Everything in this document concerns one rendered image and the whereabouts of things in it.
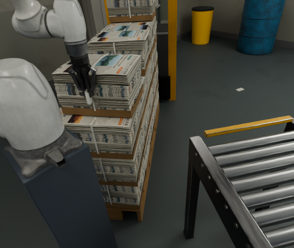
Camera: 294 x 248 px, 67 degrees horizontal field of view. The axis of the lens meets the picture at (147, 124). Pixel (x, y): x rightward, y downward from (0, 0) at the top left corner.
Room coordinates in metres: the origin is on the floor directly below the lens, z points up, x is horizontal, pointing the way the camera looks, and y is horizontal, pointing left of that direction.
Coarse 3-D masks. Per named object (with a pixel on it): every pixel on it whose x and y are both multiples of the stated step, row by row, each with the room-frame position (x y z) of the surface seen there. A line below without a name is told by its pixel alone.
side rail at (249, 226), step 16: (192, 144) 0.73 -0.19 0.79; (192, 160) 0.72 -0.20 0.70; (208, 160) 0.62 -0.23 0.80; (208, 176) 0.56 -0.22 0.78; (224, 176) 0.54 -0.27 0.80; (208, 192) 0.55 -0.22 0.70; (224, 192) 0.47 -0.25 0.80; (224, 208) 0.44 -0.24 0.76; (240, 208) 0.40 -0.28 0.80; (224, 224) 0.42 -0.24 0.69; (240, 224) 0.35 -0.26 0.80; (256, 224) 0.35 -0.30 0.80; (240, 240) 0.33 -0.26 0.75; (256, 240) 0.30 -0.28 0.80
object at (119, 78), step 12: (108, 60) 1.13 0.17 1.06; (120, 60) 1.11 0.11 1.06; (132, 60) 1.10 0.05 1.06; (96, 72) 0.98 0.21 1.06; (108, 72) 0.95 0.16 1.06; (120, 72) 0.94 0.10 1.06; (132, 72) 1.00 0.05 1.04; (96, 84) 0.96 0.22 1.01; (108, 84) 0.94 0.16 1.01; (120, 84) 0.93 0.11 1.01; (132, 84) 1.00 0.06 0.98; (108, 96) 0.94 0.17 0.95; (120, 96) 0.93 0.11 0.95; (132, 96) 0.98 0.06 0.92; (108, 108) 0.94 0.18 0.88; (120, 108) 0.93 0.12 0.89
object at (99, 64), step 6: (102, 54) 1.23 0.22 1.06; (96, 60) 1.14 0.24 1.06; (102, 60) 1.14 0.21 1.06; (96, 66) 1.06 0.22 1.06; (90, 72) 0.99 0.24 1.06; (84, 78) 0.97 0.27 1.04; (90, 78) 0.96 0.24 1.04; (96, 90) 0.96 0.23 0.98; (96, 96) 0.95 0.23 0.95; (96, 102) 0.95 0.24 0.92; (96, 108) 0.96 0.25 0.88
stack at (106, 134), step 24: (144, 96) 1.34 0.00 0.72; (72, 120) 0.94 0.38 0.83; (96, 120) 0.93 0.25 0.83; (120, 120) 0.91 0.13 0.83; (144, 120) 1.25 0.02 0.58; (96, 144) 0.89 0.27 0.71; (120, 144) 0.87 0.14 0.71; (144, 144) 1.20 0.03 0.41; (96, 168) 0.90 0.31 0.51; (120, 168) 0.88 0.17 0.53; (144, 168) 1.12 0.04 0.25; (120, 192) 0.88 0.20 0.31; (144, 192) 1.02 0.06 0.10; (120, 216) 0.88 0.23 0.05
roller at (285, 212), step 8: (272, 208) 0.40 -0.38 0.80; (280, 208) 0.39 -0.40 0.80; (288, 208) 0.39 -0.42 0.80; (256, 216) 0.37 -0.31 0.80; (264, 216) 0.37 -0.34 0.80; (272, 216) 0.37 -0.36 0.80; (280, 216) 0.37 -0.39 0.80; (288, 216) 0.37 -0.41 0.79; (264, 224) 0.35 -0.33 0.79; (272, 224) 0.36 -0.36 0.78
